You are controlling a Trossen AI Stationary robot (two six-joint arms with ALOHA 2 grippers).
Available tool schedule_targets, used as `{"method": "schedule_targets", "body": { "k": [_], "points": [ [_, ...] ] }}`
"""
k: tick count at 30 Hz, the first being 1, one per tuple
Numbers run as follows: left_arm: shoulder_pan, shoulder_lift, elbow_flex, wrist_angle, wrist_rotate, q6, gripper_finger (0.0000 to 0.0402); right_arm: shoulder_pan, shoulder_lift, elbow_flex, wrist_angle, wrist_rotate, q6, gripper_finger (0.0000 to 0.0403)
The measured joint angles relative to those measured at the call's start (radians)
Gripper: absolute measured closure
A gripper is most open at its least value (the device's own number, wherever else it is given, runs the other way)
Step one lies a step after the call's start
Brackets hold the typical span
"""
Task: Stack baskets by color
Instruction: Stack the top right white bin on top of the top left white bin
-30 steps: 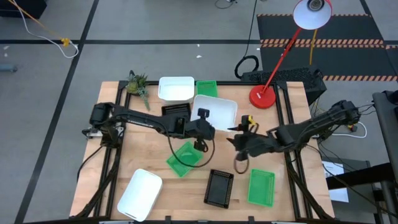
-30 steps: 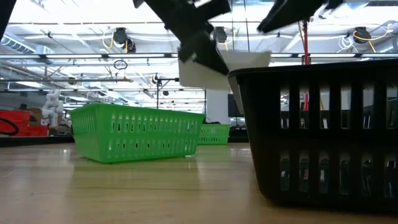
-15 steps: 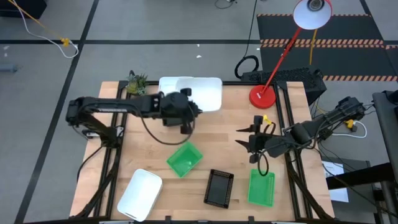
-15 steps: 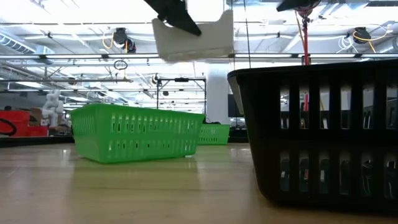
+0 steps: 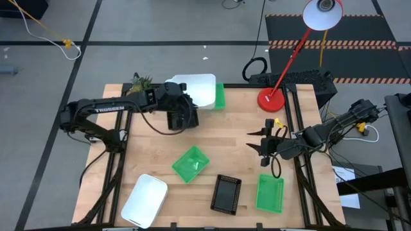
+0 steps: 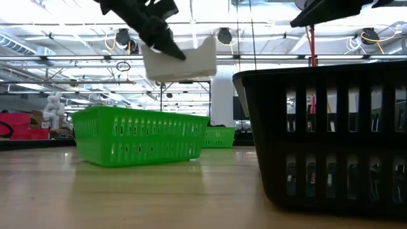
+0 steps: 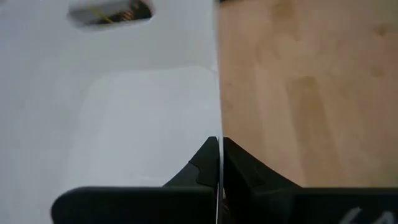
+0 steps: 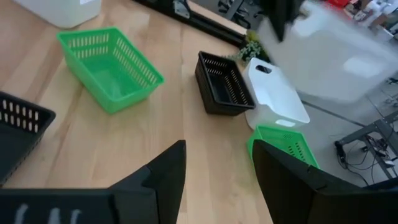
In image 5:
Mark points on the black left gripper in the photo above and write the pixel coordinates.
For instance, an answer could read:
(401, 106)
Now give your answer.
(171, 96)

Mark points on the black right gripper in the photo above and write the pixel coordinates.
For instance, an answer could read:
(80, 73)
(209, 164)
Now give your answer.
(271, 146)

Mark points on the red desk lamp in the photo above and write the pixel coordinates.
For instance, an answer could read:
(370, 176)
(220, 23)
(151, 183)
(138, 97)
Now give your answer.
(271, 100)

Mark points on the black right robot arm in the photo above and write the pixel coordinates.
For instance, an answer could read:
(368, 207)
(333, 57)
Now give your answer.
(321, 133)

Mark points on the black aluminium table frame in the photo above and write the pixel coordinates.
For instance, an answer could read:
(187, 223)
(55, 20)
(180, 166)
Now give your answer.
(244, 85)

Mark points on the black hazard-striped floor mat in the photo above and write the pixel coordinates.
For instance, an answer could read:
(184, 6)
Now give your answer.
(353, 29)

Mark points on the black box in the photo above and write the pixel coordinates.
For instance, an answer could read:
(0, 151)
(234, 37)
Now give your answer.
(22, 8)

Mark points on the dark grey side table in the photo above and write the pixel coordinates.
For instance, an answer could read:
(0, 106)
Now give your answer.
(399, 128)

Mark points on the white paper sheet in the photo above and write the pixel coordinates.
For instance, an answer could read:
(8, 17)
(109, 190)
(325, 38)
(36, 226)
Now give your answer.
(345, 174)
(350, 201)

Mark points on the potted succulent plant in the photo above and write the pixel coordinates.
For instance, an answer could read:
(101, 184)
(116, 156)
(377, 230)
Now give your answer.
(141, 84)

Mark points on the green mesh plastic basket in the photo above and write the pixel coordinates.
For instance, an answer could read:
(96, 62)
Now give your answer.
(270, 193)
(190, 164)
(220, 96)

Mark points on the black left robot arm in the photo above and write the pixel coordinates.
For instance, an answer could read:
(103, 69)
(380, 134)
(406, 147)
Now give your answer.
(106, 107)

